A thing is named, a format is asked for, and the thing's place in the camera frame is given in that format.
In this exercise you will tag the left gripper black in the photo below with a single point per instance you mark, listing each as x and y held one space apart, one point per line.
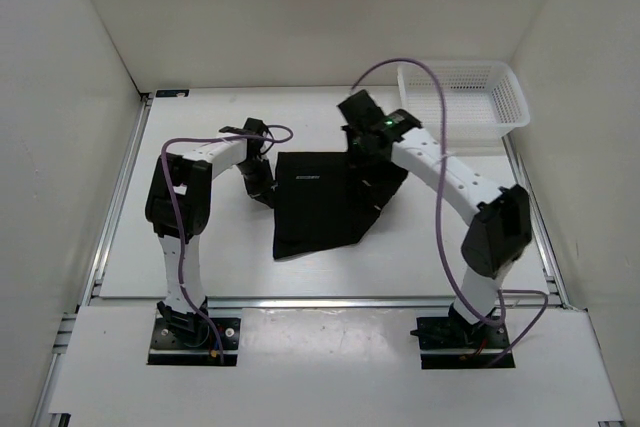
264 191

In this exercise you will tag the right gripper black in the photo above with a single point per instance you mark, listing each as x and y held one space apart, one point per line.
355 159

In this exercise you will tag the black shorts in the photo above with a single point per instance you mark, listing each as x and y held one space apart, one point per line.
322 201

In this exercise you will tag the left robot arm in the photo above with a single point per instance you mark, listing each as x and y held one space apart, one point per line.
178 207

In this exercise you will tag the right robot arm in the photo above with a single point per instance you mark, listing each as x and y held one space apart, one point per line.
497 218

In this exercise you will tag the white plastic mesh basket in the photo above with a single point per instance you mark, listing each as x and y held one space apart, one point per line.
484 99

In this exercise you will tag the small dark label sticker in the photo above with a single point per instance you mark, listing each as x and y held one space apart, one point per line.
172 93

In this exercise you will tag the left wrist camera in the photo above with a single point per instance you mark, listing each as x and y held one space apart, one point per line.
251 127

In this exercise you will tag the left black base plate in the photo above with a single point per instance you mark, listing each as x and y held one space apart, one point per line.
167 348

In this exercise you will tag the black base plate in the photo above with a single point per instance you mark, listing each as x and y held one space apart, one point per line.
167 348
444 345

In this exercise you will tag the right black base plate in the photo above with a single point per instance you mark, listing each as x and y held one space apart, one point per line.
444 345

